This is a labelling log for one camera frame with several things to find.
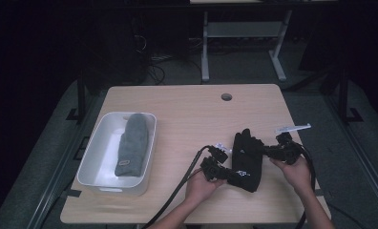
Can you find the grey mitten with label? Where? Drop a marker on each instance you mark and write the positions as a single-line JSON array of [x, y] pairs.
[[133, 146]]

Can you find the black glove with triangle logo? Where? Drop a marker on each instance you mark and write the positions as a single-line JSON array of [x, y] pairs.
[[247, 152]]

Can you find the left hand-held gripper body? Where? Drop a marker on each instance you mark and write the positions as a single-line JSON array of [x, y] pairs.
[[214, 167]]

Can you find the black metal stand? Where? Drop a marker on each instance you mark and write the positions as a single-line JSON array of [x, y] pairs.
[[343, 95], [81, 95]]

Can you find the person's right hand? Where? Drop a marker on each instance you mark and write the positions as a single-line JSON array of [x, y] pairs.
[[297, 175]]

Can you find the white plastic bin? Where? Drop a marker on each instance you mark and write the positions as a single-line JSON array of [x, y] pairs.
[[104, 159]]

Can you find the person's left hand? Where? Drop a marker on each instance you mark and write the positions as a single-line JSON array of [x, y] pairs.
[[198, 189]]

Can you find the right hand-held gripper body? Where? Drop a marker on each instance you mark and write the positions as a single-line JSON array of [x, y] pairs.
[[287, 151]]

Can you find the grey metal desk frame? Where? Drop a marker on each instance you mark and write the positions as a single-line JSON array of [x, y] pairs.
[[241, 29]]

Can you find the black tape strip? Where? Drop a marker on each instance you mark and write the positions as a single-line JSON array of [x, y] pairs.
[[72, 192]]

